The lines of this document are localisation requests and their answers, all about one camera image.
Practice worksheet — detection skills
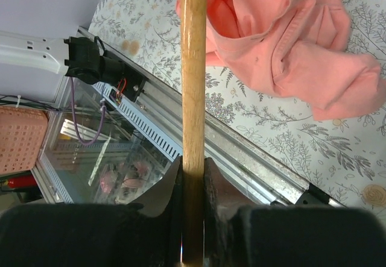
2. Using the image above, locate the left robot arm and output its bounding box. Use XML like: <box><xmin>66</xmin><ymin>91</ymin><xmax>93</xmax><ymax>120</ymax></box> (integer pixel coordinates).
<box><xmin>1</xmin><ymin>31</ymin><xmax>146</xmax><ymax>102</ymax></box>

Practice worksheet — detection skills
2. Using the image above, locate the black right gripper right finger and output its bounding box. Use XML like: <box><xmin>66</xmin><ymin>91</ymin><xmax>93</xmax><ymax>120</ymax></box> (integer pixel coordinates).
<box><xmin>204</xmin><ymin>158</ymin><xmax>385</xmax><ymax>266</ymax></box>

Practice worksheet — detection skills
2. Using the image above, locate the floral table cloth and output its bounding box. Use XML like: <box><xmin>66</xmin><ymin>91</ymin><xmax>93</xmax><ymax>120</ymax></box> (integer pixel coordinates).
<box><xmin>89</xmin><ymin>0</ymin><xmax>385</xmax><ymax>217</ymax></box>

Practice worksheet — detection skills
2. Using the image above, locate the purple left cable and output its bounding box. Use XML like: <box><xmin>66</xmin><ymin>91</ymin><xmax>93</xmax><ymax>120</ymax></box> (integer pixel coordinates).
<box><xmin>69</xmin><ymin>77</ymin><xmax>107</xmax><ymax>146</ymax></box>

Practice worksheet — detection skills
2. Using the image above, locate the salmon pink t shirt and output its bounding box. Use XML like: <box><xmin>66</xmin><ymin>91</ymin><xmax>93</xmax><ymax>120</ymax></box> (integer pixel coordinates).
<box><xmin>176</xmin><ymin>0</ymin><xmax>383</xmax><ymax>122</ymax></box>

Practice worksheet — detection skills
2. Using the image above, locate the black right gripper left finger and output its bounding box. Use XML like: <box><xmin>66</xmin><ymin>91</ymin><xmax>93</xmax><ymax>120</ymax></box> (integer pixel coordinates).
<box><xmin>1</xmin><ymin>159</ymin><xmax>183</xmax><ymax>266</ymax></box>

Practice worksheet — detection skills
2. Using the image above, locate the red object under table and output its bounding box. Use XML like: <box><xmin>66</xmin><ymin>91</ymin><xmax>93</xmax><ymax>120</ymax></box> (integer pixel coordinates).
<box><xmin>1</xmin><ymin>175</ymin><xmax>37</xmax><ymax>190</ymax></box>

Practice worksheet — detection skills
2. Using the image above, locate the wooden hanger with green shirt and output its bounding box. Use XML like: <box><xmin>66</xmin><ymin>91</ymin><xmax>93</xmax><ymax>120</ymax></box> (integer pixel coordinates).
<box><xmin>180</xmin><ymin>0</ymin><xmax>207</xmax><ymax>266</ymax></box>

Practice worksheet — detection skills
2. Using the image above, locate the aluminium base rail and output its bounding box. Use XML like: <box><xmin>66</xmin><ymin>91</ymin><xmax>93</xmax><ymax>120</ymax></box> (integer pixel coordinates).
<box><xmin>93</xmin><ymin>42</ymin><xmax>341</xmax><ymax>207</ymax></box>

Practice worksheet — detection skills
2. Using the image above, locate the pink perforated crate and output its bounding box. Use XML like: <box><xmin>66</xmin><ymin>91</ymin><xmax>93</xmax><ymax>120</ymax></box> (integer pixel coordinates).
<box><xmin>0</xmin><ymin>106</ymin><xmax>48</xmax><ymax>175</ymax></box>

